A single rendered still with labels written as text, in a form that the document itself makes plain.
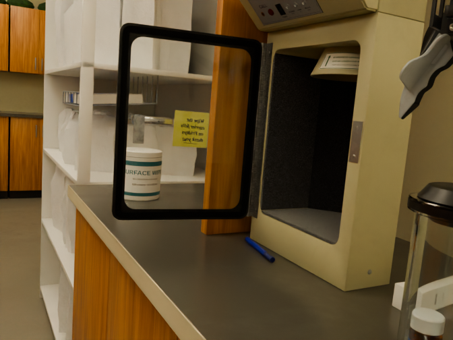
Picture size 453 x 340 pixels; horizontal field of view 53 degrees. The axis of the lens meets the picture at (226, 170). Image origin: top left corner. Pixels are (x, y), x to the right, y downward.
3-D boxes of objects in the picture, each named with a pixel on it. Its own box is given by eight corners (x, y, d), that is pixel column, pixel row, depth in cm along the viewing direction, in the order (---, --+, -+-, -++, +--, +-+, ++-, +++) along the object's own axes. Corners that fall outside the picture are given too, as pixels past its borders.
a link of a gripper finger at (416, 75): (363, 98, 47) (426, 21, 42) (387, 102, 51) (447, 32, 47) (384, 118, 46) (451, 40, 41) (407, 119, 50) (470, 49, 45)
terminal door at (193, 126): (247, 218, 104) (263, 40, 98) (111, 220, 94) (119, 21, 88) (246, 218, 104) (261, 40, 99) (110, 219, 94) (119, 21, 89)
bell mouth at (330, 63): (355, 83, 102) (358, 58, 101) (422, 82, 87) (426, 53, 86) (292, 75, 94) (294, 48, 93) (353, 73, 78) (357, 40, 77)
